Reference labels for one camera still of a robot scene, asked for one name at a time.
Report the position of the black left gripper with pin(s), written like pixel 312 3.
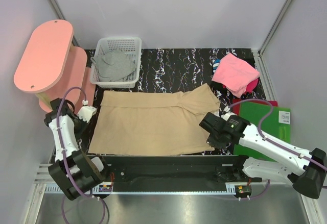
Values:
pixel 84 125

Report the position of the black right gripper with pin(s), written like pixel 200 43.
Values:
pixel 211 142

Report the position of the beige t shirt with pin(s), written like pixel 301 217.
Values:
pixel 153 124

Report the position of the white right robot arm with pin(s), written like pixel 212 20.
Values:
pixel 302 169

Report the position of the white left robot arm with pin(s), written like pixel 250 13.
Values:
pixel 73 168

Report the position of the red plastic folder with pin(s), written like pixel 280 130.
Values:
pixel 236 108

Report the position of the green plastic folder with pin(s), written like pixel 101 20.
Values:
pixel 276 124

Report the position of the magenta garment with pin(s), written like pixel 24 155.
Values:
pixel 251 86

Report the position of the pink folded t shirt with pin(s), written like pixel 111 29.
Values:
pixel 234 72

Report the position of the grey t shirt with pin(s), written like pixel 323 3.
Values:
pixel 114 66

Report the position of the pink tiered shelf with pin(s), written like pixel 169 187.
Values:
pixel 51 65

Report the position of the blue white striped garment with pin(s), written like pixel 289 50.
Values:
pixel 215 64

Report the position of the white plastic basket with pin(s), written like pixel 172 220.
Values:
pixel 132 47

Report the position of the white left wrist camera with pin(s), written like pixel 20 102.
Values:
pixel 86 113

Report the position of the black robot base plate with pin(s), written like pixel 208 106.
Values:
pixel 173 174

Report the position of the white slotted cable duct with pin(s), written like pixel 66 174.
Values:
pixel 100 189

